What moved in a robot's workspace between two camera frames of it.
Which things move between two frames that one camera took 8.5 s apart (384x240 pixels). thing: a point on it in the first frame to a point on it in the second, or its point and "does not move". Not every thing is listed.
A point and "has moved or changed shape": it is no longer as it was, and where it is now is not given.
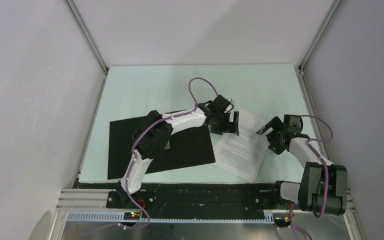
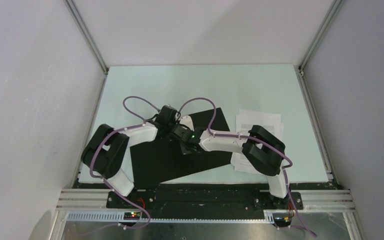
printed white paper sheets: x=243 y=154 has moved or changed shape
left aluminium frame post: x=72 y=8 does not move
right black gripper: x=276 y=124 to x=184 y=151
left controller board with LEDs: x=131 y=215 does not move
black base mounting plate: x=190 y=200 does not move
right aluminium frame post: x=336 y=6 does not move
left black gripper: x=233 y=127 to x=174 y=121
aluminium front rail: x=88 y=198 does not move
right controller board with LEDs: x=282 y=222 does not move
